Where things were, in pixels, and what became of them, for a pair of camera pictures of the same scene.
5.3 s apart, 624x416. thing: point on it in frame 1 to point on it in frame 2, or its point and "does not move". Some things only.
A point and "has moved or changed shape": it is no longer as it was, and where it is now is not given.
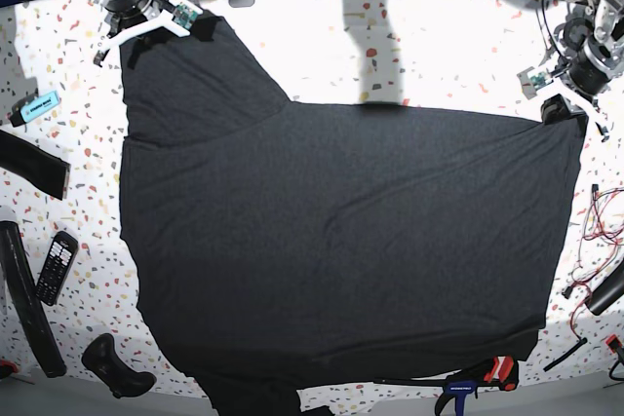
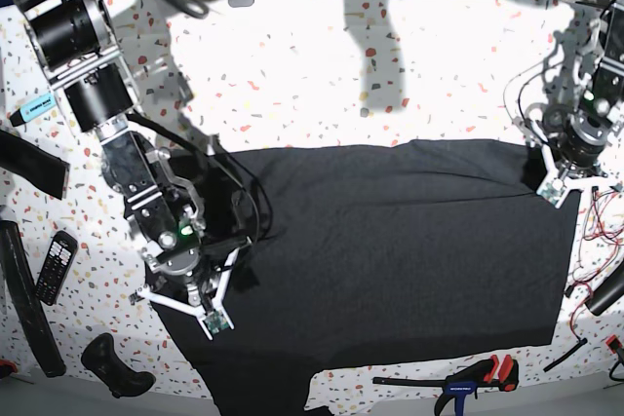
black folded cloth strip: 42,170 does not move
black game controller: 102,357 does not move
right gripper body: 533,80 to 563,177
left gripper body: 178,16 to 180,284
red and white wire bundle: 601,240 does not move
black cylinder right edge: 607,292 does not move
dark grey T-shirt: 276,244 has moved or changed shape
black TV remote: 58,267 does not move
